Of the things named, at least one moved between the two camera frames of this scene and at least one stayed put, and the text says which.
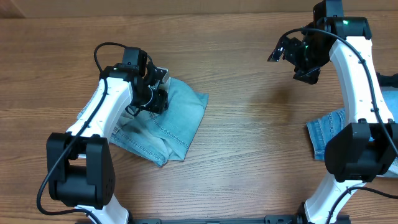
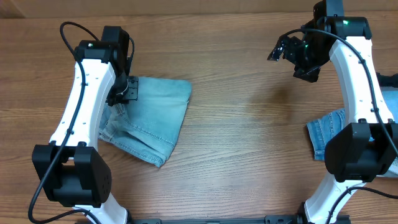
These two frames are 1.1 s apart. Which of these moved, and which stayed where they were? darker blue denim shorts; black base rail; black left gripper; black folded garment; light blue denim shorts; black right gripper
Moved: black left gripper; light blue denim shorts
Stayed: black right gripper; darker blue denim shorts; black base rail; black folded garment
